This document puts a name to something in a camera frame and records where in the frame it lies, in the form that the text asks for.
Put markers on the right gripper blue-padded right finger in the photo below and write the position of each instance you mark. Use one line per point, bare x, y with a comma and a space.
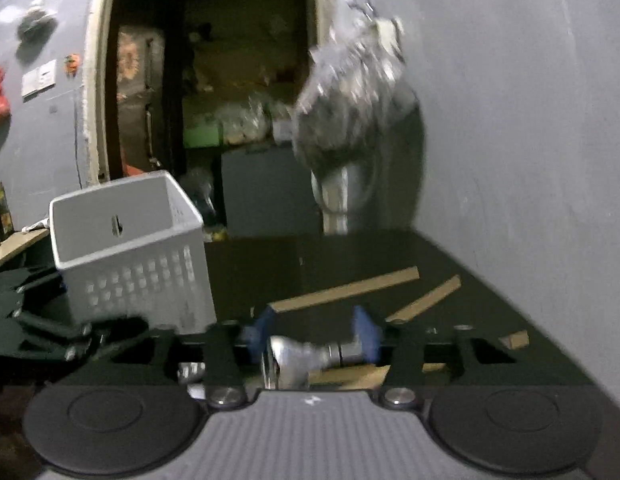
394, 353

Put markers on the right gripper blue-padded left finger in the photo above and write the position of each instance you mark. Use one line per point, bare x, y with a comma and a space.
231, 352

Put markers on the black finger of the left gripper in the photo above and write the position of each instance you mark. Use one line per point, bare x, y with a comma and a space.
110, 332

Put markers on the plain wooden chopstick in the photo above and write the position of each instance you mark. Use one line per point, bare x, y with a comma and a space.
421, 305
341, 292

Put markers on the steel peeler with grey handle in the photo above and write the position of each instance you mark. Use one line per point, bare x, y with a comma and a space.
287, 364

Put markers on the white perforated utensil caddy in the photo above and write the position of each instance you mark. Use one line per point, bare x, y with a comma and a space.
133, 247

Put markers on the purple-banded wooden chopstick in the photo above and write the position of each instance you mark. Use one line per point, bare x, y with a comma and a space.
516, 341

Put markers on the wooden side shelf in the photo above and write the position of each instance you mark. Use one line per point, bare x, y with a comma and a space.
18, 242

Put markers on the dark cabinet box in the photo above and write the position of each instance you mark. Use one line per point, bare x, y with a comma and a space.
267, 192

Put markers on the green box on shelf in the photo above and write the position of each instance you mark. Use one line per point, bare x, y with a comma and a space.
203, 135

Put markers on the clear plastic bag of contents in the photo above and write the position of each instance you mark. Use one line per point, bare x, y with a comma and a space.
357, 94

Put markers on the white wall switch plate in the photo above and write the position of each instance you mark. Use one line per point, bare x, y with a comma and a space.
39, 79

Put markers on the orange wall hook ornament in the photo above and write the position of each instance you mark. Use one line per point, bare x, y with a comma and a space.
72, 63

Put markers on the dark mesh bag on wall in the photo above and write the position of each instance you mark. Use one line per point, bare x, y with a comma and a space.
37, 24

